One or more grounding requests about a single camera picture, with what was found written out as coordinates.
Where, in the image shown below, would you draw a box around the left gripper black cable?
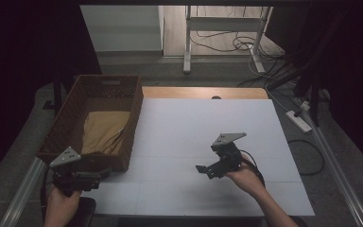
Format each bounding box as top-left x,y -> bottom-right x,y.
40,166 -> 53,221

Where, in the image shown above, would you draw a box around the tangle of floor cables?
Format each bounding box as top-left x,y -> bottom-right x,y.
190,29 -> 285,61

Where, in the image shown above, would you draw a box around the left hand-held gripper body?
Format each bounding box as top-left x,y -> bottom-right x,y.
48,146 -> 93,199

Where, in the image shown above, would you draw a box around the white power strip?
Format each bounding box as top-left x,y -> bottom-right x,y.
285,110 -> 313,133

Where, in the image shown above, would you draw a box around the black metal stand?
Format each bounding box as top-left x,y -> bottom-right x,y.
42,71 -> 77,115

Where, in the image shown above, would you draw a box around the white metal desk frame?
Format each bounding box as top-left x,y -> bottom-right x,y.
182,5 -> 274,75

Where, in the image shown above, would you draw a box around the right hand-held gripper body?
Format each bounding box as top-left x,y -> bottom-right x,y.
211,131 -> 248,178

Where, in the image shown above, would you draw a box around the black tripod stand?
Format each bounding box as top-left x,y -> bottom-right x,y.
266,12 -> 339,128

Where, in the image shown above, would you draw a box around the tan shorts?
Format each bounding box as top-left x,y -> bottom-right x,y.
80,110 -> 131,156

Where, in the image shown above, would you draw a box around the black looped floor cable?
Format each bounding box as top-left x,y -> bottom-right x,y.
287,139 -> 326,176

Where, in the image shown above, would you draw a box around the brown woven basket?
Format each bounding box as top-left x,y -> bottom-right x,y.
36,74 -> 145,173

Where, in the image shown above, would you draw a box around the aluminium floor rail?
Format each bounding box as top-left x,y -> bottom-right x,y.
0,156 -> 45,227
307,117 -> 363,227

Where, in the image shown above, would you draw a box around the white cabinet panel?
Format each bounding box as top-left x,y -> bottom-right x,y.
79,4 -> 165,53

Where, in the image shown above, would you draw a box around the person's right hand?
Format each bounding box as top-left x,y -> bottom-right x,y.
224,153 -> 267,199

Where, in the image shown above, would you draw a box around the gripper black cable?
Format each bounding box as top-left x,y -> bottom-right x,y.
40,166 -> 53,221
240,148 -> 267,187

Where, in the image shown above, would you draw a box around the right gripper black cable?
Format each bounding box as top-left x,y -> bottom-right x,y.
240,148 -> 267,187

